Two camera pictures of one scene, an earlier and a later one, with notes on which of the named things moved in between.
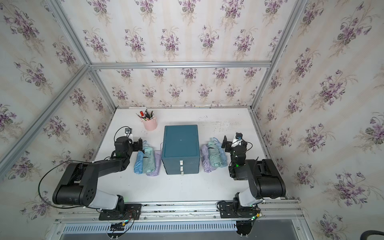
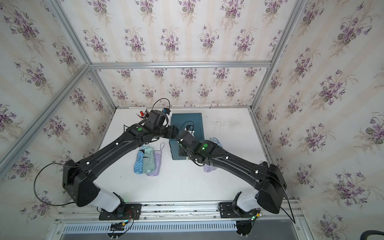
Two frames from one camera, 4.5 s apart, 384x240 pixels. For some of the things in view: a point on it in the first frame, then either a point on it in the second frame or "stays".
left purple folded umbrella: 157,154 stays
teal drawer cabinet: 180,151 to 181,120
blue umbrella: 138,167 stays
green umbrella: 148,160 stays
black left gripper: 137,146 to 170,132
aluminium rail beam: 208,213 stays
